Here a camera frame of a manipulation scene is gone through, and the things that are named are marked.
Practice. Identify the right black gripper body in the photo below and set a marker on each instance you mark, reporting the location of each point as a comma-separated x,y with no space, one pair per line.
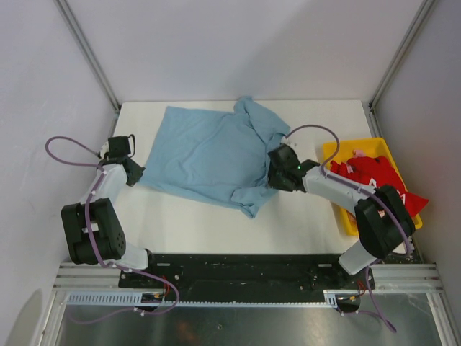
276,179

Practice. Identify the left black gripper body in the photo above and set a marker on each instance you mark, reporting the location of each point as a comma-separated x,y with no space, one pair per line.
136,175

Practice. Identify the light blue t shirt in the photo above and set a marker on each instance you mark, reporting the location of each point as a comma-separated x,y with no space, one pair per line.
216,157

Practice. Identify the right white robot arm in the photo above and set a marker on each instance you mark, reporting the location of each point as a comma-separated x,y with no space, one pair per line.
383,221

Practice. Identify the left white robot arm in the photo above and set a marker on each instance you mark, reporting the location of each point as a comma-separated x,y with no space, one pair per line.
94,234

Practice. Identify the red printed t shirt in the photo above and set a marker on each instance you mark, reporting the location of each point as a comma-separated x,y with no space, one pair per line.
378,172

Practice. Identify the yellow plastic bin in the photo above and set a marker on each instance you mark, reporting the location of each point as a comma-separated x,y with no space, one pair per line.
372,147

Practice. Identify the right aluminium corner post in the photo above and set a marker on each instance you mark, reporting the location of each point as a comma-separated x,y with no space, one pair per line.
415,28

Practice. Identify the aluminium corner post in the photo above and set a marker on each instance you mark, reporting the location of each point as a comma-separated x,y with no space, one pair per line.
87,52
415,28

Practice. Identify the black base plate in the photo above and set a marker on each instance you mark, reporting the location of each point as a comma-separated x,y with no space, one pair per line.
254,277

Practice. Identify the aluminium frame rail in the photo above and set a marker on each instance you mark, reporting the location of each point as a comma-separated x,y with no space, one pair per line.
397,278

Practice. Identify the grey slotted cable duct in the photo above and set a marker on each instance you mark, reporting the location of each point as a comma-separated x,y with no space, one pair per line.
327,298

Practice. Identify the left aluminium corner post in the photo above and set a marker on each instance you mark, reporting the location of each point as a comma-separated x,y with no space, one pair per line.
87,52

